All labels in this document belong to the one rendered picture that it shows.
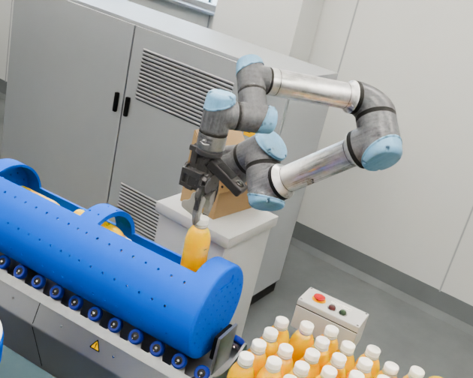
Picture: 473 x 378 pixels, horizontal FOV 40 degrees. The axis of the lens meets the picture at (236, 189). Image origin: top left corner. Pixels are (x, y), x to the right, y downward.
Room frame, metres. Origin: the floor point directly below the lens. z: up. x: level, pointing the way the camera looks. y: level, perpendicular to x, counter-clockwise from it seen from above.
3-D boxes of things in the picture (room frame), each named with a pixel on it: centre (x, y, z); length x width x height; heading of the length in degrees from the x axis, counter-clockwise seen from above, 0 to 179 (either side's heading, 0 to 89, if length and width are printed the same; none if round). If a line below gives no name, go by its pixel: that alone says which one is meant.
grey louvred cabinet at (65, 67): (3.92, 0.66, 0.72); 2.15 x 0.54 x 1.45; 60
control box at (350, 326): (1.70, -0.37, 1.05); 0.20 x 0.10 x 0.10; 66
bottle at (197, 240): (1.58, 0.07, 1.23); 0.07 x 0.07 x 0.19
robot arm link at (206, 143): (1.58, 0.09, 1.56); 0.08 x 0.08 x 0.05
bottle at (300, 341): (1.56, -0.28, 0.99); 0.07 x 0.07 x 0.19
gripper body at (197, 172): (1.59, 0.10, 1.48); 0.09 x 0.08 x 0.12; 66
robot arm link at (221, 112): (1.58, 0.09, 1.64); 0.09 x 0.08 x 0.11; 111
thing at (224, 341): (1.51, -0.06, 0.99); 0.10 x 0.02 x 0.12; 156
